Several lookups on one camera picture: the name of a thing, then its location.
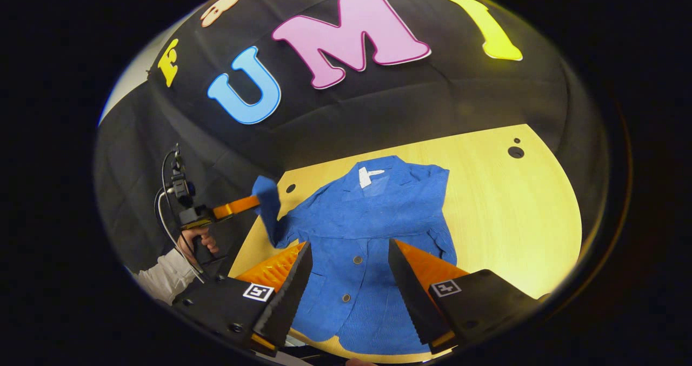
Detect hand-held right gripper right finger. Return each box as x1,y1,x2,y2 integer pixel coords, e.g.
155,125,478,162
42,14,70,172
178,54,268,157
388,238,544,355

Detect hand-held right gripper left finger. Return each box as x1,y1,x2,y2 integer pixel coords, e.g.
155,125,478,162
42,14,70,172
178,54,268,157
172,241,314,357

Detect blue button jacket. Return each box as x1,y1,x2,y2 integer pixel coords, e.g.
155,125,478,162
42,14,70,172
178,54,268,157
251,155,459,356

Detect black backdrop cloth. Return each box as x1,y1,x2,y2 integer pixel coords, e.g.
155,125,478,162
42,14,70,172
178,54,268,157
93,0,611,275

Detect left gripper grey cable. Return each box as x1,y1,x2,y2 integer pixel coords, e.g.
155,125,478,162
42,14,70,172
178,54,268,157
156,150,207,284

